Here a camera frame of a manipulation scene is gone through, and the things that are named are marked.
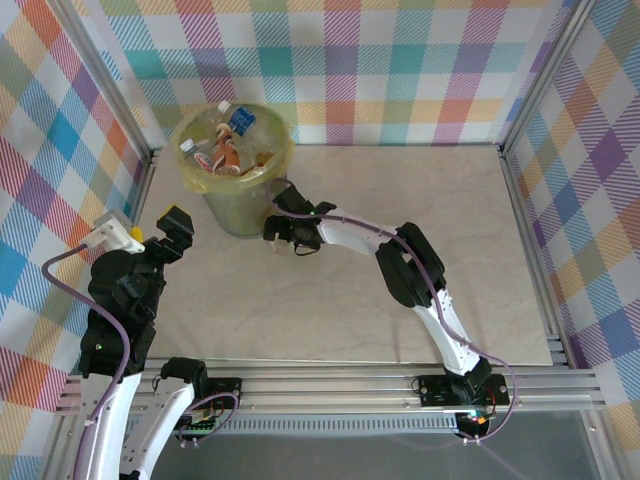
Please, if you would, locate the orange label bottle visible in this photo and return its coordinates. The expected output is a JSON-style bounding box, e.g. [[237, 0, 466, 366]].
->
[[211, 124, 242, 178]]

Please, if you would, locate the blue label bottle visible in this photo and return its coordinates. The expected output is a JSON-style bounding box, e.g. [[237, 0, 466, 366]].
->
[[228, 104, 258, 137]]

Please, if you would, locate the green terminal controller board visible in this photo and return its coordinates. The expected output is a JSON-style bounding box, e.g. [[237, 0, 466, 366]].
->
[[177, 407, 226, 444]]

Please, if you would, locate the grey metal base sheet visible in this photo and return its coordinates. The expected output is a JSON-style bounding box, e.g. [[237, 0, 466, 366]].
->
[[149, 409, 609, 480]]

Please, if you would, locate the small controller board with LED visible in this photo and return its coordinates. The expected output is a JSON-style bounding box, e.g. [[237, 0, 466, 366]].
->
[[455, 408, 495, 437]]

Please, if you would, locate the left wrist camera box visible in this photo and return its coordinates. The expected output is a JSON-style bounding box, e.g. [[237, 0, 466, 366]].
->
[[81, 208, 147, 255]]

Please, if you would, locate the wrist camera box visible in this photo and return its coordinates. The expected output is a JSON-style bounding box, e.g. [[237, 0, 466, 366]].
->
[[272, 181, 315, 217], [81, 208, 147, 255]]

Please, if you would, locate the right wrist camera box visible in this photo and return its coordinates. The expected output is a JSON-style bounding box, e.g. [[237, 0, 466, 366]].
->
[[272, 181, 315, 217]]

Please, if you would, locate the grey wire mesh bin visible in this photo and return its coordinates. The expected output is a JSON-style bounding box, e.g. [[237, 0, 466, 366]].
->
[[169, 101, 296, 239]]

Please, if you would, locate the lavender left arm cable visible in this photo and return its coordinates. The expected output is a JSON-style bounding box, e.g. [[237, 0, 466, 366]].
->
[[41, 242, 134, 480]]

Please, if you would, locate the lavender arm cable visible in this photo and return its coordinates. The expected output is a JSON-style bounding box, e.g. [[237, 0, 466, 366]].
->
[[41, 242, 134, 480], [266, 177, 520, 447]]

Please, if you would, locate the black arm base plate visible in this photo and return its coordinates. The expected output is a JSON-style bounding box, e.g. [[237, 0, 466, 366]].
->
[[199, 378, 244, 402], [416, 373, 512, 407]]

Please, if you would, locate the wide aluminium frame rail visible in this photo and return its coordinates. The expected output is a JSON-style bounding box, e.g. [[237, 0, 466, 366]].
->
[[54, 368, 609, 417]]

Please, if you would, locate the short lavender base cable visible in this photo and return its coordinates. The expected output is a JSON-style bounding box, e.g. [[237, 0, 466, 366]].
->
[[172, 390, 242, 449]]

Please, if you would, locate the aluminium frame post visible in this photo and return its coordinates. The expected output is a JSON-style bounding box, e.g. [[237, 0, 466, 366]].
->
[[49, 0, 164, 166], [496, 0, 601, 156]]

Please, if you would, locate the grey slotted cable duct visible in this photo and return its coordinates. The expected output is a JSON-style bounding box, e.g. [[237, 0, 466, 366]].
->
[[217, 416, 464, 435]]

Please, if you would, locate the lavender right arm cable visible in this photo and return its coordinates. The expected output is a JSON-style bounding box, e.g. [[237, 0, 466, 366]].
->
[[266, 177, 520, 447]]

